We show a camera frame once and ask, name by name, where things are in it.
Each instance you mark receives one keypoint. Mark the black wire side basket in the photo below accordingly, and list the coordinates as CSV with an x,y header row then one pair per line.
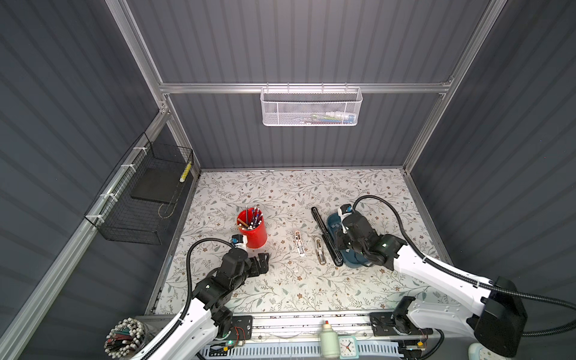
x,y
143,199

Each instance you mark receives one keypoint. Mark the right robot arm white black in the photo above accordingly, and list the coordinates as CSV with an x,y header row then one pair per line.
x,y
494,319

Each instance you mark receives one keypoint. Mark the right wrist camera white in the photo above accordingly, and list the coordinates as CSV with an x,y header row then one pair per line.
x,y
344,211

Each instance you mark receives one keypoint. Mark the pink eraser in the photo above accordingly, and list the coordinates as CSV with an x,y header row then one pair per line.
x,y
299,243

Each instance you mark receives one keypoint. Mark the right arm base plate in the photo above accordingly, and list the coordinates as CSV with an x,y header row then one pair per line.
x,y
386,323

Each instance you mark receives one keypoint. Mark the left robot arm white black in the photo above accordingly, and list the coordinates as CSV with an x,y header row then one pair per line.
x,y
205,316

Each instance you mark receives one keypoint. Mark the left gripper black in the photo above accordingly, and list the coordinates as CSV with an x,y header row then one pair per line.
x,y
263,265

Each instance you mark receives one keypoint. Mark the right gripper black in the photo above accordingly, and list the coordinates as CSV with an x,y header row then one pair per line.
x,y
339,236

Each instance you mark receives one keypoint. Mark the yellow marker in side basket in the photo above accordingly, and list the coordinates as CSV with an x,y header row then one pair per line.
x,y
185,172

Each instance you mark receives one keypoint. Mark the white round device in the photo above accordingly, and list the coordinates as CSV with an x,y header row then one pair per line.
x,y
477,351

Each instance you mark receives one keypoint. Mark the white wire wall basket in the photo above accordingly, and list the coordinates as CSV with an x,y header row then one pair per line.
x,y
316,106

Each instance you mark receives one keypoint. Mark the clear jar of pencils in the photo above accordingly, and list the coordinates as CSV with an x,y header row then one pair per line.
x,y
126,339

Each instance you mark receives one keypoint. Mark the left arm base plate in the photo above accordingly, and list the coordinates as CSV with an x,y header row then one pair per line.
x,y
236,328

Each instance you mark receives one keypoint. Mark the black stapler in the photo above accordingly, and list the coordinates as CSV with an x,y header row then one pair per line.
x,y
334,253

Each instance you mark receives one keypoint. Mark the red pen cup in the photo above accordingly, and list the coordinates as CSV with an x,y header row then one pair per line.
x,y
251,225

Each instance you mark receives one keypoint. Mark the white glue bottle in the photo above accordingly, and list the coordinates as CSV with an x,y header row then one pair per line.
x,y
329,343

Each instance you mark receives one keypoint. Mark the teal plastic tray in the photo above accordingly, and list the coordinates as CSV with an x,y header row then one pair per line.
x,y
332,220

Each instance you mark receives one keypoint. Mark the small teal clock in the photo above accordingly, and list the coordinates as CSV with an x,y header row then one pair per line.
x,y
348,347

